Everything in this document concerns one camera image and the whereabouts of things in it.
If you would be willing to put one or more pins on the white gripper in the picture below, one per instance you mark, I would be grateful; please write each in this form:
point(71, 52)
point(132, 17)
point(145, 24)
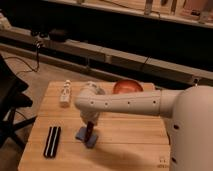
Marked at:
point(89, 116)

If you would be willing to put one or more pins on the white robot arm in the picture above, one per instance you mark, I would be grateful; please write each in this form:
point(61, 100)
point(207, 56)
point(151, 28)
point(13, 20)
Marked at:
point(191, 112)

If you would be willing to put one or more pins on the white plastic bottle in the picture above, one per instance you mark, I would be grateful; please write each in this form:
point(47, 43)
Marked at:
point(65, 96)

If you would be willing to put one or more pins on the wooden table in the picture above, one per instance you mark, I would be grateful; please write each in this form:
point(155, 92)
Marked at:
point(125, 142)

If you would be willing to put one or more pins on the red bowl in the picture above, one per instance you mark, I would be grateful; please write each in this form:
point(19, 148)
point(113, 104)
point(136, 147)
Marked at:
point(126, 86)

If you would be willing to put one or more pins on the black striped rectangular block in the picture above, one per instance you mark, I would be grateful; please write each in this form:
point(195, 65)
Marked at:
point(52, 142)

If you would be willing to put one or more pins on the black office chair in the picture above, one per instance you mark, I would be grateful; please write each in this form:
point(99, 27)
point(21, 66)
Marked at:
point(12, 97)

